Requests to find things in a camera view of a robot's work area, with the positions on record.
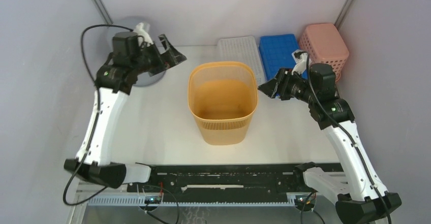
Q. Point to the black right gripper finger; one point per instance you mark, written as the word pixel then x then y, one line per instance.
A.
pixel 270 88
pixel 282 74

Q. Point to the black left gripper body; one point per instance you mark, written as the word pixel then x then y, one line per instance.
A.
pixel 149 60

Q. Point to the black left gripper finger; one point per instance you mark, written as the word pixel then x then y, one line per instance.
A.
pixel 168 47
pixel 172 58

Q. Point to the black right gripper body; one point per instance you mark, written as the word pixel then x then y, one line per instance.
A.
pixel 294 87

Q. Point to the blue compartment tray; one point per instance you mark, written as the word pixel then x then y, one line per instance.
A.
pixel 276 52

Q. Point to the grey bin liner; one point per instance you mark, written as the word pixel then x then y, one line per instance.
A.
pixel 144 79

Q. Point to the pink perforated plastic basket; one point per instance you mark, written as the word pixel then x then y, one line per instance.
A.
pixel 325 45

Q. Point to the white perforated plastic basket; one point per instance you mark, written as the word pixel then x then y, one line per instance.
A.
pixel 244 50

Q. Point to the yellow ribbed waste bin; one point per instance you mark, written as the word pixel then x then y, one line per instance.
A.
pixel 222 97

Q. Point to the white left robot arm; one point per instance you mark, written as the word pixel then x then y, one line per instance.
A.
pixel 92 162

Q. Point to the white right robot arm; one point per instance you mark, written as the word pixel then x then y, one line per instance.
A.
pixel 363 198

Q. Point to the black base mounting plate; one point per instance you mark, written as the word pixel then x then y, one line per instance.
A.
pixel 222 182

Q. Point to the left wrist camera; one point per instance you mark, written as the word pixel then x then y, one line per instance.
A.
pixel 144 36

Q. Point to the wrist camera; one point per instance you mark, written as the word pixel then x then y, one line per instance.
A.
pixel 300 57
pixel 144 36

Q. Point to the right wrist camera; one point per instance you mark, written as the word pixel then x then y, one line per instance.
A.
pixel 300 57

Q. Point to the aluminium frame rail left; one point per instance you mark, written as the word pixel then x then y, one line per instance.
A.
pixel 102 10

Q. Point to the aluminium frame rail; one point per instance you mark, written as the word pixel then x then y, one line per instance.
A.
pixel 343 13
pixel 102 10

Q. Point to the aluminium frame rail right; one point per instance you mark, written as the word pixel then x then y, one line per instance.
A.
pixel 343 13

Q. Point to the white slotted cable duct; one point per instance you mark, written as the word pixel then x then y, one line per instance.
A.
pixel 113 200

